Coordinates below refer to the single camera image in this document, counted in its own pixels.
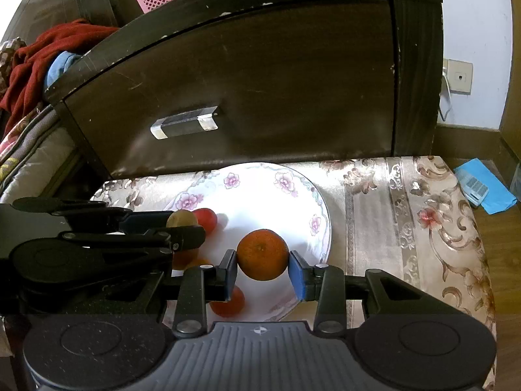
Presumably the patterned floral quilt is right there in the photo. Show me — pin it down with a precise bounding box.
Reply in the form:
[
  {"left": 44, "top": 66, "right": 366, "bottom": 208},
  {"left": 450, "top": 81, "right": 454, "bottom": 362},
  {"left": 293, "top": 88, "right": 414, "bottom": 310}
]
[{"left": 0, "top": 36, "right": 26, "bottom": 90}]

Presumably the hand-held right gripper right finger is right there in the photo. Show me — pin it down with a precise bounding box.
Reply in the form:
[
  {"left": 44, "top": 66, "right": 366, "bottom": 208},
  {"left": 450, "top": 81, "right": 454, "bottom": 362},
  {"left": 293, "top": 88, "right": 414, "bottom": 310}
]
[{"left": 288, "top": 250, "right": 469, "bottom": 335}]

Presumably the beige floral tablecloth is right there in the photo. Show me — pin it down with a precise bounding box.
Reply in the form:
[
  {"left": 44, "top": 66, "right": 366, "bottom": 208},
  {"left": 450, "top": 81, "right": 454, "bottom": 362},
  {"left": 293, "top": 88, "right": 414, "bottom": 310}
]
[{"left": 90, "top": 155, "right": 497, "bottom": 391}]

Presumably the white cable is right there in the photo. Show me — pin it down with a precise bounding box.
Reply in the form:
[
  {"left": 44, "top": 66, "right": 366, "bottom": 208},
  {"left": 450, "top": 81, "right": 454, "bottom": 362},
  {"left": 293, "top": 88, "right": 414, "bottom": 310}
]
[{"left": 437, "top": 69, "right": 454, "bottom": 123}]

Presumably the small yellow-brown kiwi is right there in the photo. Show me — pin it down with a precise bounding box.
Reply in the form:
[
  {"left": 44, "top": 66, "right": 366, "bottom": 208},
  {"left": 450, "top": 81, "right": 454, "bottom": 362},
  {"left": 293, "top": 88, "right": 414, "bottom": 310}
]
[{"left": 166, "top": 210, "right": 199, "bottom": 229}]

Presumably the grey quilted mattress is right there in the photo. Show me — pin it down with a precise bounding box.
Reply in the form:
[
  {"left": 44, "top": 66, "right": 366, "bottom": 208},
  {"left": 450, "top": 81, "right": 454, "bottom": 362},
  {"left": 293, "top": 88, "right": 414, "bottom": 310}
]
[{"left": 0, "top": 106, "right": 82, "bottom": 204}]

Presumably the white wall socket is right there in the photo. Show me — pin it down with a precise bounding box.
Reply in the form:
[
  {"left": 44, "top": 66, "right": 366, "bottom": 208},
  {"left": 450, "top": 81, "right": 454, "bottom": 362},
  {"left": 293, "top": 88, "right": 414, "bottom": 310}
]
[{"left": 443, "top": 59, "right": 473, "bottom": 94}]

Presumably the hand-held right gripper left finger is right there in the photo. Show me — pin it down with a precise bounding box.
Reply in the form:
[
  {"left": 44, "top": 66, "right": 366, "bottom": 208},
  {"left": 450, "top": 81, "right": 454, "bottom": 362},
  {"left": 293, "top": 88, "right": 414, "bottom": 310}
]
[{"left": 171, "top": 248, "right": 239, "bottom": 339}]

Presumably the brown wooden cabinet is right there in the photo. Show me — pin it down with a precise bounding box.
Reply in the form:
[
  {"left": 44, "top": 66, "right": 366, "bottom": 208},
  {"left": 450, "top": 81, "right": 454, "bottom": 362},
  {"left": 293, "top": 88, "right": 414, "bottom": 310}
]
[{"left": 499, "top": 36, "right": 521, "bottom": 196}]

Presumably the blue packet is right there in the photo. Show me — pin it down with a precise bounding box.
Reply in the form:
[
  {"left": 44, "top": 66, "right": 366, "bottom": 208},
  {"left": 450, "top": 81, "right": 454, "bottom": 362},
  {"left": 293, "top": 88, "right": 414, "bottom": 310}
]
[{"left": 454, "top": 158, "right": 518, "bottom": 214}]

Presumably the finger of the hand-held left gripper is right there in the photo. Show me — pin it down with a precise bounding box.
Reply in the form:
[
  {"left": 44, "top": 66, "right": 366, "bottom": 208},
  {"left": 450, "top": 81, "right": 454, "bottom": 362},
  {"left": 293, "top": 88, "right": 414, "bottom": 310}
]
[
  {"left": 59, "top": 225, "right": 207, "bottom": 253},
  {"left": 12, "top": 196, "right": 176, "bottom": 235}
]

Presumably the dark wooden nightstand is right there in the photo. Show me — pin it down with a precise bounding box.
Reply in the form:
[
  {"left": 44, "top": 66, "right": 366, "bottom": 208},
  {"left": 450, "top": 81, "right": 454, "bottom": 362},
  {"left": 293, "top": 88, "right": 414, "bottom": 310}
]
[{"left": 44, "top": 0, "right": 444, "bottom": 180}]

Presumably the white floral plate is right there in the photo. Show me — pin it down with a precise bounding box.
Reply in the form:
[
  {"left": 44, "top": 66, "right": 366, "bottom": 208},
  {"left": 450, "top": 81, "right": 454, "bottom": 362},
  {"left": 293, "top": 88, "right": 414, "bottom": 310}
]
[{"left": 132, "top": 163, "right": 332, "bottom": 322}]

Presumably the clear drawer handle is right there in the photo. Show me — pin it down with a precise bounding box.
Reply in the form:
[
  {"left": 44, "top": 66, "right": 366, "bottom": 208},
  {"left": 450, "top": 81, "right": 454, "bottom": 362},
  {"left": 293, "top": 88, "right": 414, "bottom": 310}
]
[{"left": 150, "top": 106, "right": 220, "bottom": 140}]

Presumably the orange tangerine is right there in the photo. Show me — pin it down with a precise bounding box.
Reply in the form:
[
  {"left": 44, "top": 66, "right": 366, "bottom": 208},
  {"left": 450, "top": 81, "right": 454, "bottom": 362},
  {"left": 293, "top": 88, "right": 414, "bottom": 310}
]
[
  {"left": 172, "top": 248, "right": 214, "bottom": 271},
  {"left": 237, "top": 229, "right": 290, "bottom": 282}
]

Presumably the red cherry tomato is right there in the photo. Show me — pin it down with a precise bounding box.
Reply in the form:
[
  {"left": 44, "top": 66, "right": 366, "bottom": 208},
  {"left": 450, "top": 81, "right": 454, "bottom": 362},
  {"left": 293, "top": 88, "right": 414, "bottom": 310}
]
[
  {"left": 209, "top": 285, "right": 246, "bottom": 319},
  {"left": 192, "top": 208, "right": 218, "bottom": 233}
]

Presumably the red cloth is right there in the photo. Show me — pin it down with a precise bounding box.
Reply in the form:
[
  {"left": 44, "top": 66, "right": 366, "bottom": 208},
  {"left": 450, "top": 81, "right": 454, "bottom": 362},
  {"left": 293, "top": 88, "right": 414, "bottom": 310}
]
[{"left": 0, "top": 18, "right": 120, "bottom": 139}]

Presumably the blue cloth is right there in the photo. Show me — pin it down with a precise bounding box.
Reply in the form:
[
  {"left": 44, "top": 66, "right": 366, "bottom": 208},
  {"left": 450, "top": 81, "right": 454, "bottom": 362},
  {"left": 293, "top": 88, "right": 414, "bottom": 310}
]
[{"left": 46, "top": 51, "right": 84, "bottom": 88}]

